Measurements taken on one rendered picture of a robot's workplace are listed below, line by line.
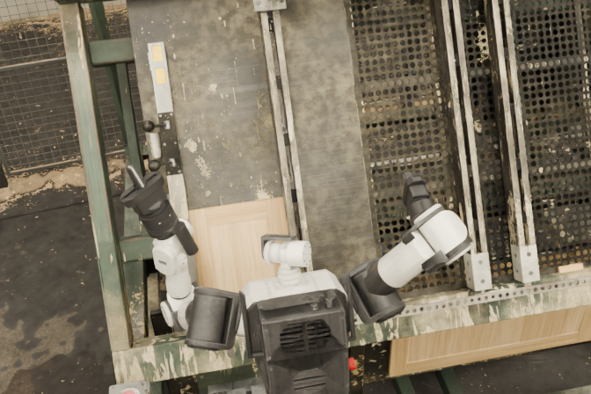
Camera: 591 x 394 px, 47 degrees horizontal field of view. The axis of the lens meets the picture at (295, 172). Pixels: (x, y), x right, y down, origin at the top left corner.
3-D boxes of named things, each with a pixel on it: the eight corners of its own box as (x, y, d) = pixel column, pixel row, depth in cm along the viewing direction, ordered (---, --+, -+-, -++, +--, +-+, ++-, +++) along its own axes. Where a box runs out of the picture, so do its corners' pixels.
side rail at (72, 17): (115, 342, 227) (111, 352, 217) (64, 10, 220) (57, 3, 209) (134, 339, 228) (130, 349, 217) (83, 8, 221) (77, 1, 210)
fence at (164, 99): (190, 334, 225) (190, 338, 221) (148, 45, 218) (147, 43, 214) (206, 331, 225) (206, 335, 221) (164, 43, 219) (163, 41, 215)
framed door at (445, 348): (387, 373, 285) (389, 377, 283) (394, 280, 251) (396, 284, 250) (587, 336, 296) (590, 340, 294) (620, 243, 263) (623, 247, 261)
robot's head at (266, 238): (290, 268, 174) (288, 239, 173) (259, 266, 177) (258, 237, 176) (299, 262, 180) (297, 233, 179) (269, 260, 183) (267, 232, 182)
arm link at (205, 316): (213, 343, 183) (224, 344, 170) (179, 339, 180) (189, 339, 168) (220, 300, 186) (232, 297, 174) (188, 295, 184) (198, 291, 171)
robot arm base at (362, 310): (406, 310, 184) (408, 305, 173) (364, 332, 184) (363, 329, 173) (379, 261, 189) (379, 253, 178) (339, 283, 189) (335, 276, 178)
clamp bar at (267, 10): (292, 316, 229) (302, 337, 205) (244, -42, 221) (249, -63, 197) (322, 311, 230) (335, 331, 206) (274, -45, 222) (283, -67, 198)
